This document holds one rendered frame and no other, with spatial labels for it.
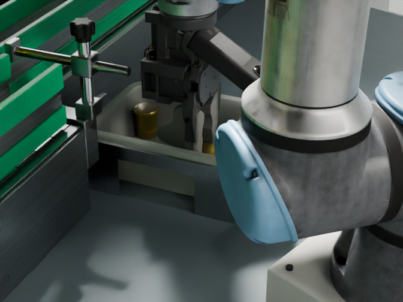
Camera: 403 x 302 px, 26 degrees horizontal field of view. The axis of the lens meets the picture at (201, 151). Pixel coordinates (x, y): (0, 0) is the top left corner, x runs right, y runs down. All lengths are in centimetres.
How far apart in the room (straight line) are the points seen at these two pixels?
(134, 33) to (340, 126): 70
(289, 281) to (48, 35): 49
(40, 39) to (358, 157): 55
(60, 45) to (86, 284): 37
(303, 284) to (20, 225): 32
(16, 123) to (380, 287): 43
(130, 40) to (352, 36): 71
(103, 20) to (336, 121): 66
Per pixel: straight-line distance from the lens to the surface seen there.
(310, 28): 70
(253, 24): 173
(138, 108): 128
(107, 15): 134
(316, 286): 94
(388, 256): 89
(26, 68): 117
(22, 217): 101
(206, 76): 110
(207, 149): 116
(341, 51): 71
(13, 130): 99
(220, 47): 108
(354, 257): 91
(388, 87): 83
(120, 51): 136
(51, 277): 105
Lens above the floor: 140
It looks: 30 degrees down
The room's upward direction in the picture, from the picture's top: straight up
